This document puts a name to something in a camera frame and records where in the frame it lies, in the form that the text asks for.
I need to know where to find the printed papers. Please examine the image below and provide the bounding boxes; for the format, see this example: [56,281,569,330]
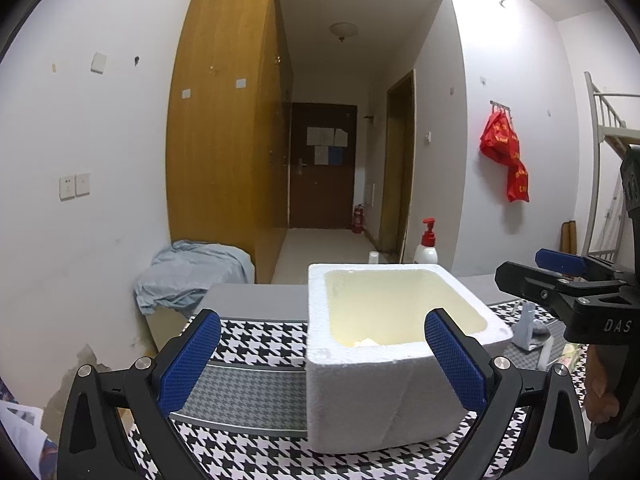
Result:
[0,400,56,480]

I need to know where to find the black white houndstooth mat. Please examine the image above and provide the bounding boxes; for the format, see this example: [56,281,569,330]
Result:
[120,300,591,480]

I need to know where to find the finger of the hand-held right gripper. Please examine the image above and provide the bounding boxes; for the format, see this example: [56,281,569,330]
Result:
[535,248,623,286]
[495,261,631,318]

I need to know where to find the wooden wardrobe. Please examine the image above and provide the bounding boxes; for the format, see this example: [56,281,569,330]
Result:
[166,0,295,285]

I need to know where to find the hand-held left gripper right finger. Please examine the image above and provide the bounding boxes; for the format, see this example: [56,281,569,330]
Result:
[424,308,591,480]

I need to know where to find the grey-blue crumpled cloth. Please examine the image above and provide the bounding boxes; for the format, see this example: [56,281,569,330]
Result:
[134,241,255,317]

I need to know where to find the white pump bottle red cap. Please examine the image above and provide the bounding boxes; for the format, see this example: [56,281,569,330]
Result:
[414,217,440,265]

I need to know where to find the blue face mask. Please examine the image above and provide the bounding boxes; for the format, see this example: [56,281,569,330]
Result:
[511,301,538,352]

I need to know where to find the dark brown door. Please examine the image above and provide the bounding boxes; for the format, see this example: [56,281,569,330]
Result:
[289,102,358,231]

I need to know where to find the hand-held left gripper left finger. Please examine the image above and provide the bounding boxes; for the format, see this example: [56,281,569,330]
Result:
[56,308,222,480]

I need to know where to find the white metal bunk bed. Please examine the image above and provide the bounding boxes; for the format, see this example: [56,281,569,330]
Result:
[584,72,640,263]

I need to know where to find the red plastic bags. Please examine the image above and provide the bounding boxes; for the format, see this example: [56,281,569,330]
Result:
[480,110,531,203]

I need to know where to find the wooden door frame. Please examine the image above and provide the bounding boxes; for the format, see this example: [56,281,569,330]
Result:
[378,70,417,256]

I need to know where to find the person's right hand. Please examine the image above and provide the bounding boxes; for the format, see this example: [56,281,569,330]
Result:
[585,346,623,423]

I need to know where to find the white foam box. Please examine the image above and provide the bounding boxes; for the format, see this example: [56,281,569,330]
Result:
[306,261,515,456]

